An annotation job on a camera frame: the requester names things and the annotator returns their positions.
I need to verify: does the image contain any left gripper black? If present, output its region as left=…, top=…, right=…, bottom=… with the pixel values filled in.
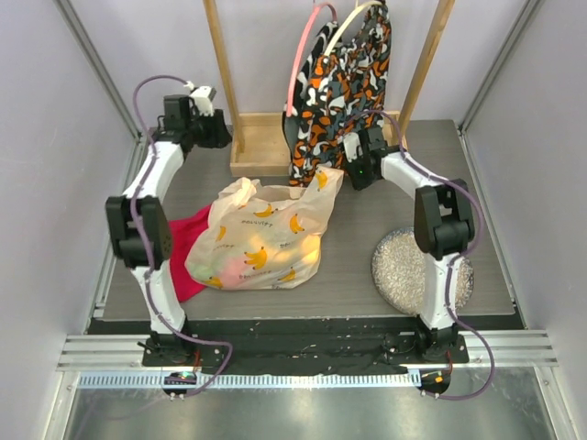
left=183, top=107, right=231, bottom=149

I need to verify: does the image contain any banana print plastic bag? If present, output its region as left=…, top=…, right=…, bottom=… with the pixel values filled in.
left=184, top=166, right=344, bottom=291

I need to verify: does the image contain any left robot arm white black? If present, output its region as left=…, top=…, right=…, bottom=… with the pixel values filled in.
left=105, top=86, right=232, bottom=366

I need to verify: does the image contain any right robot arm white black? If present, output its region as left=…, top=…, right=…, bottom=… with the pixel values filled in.
left=342, top=127, right=475, bottom=362

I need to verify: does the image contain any wooden clothes rack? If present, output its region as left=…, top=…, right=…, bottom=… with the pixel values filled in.
left=204, top=1, right=455, bottom=177

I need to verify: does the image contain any orange camouflage garment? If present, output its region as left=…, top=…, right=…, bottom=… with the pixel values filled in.
left=288, top=2, right=393, bottom=187

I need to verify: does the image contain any speckled silver plate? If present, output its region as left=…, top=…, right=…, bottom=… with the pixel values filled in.
left=371, top=227, right=474, bottom=324

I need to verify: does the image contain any red cloth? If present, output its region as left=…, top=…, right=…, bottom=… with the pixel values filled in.
left=170, top=205, right=211, bottom=303

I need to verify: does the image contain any pink clothes hanger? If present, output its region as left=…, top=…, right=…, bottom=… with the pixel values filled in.
left=286, top=2, right=339, bottom=116

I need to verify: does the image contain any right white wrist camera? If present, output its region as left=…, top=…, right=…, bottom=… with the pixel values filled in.
left=343, top=132, right=362, bottom=163

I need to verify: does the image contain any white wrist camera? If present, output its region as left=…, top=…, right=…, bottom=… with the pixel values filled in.
left=343, top=132, right=362, bottom=163
left=183, top=81, right=216, bottom=116

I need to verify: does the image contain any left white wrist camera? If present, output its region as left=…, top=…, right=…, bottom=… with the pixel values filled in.
left=183, top=81, right=216, bottom=116

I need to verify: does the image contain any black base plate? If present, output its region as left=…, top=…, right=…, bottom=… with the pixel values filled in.
left=88, top=317, right=470, bottom=376

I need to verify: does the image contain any white cable duct strip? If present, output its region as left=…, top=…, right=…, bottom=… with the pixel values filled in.
left=78, top=369, right=421, bottom=390

